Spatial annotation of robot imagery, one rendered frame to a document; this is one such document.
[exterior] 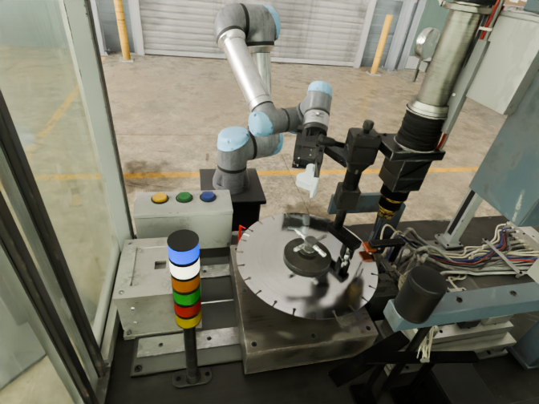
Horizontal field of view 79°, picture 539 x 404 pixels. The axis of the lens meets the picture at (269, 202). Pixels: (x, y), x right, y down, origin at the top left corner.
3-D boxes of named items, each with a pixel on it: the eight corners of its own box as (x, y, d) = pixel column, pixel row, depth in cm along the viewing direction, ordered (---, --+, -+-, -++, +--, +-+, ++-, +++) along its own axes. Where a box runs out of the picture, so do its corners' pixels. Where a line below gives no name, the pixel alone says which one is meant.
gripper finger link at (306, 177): (293, 195, 87) (297, 165, 90) (315, 199, 87) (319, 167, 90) (294, 191, 84) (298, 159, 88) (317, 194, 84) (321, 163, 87)
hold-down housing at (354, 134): (333, 212, 71) (358, 125, 59) (328, 199, 74) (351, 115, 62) (358, 214, 71) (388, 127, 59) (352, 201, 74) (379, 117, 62)
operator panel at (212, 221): (139, 253, 98) (131, 215, 89) (142, 229, 107) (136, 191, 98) (231, 247, 104) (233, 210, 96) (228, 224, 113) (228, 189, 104)
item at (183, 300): (172, 308, 52) (171, 296, 50) (173, 285, 55) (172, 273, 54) (201, 305, 53) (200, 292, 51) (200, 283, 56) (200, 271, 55)
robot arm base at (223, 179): (211, 174, 138) (211, 153, 132) (246, 173, 141) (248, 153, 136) (213, 195, 126) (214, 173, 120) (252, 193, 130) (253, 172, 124)
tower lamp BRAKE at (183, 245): (168, 267, 46) (166, 252, 45) (168, 244, 50) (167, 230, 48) (200, 264, 47) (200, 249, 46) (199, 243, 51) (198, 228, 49)
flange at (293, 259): (299, 233, 82) (301, 226, 81) (338, 255, 77) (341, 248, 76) (273, 257, 75) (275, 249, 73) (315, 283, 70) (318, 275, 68)
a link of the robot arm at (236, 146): (211, 159, 129) (211, 127, 121) (241, 152, 136) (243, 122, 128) (224, 173, 121) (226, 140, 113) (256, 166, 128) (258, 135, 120)
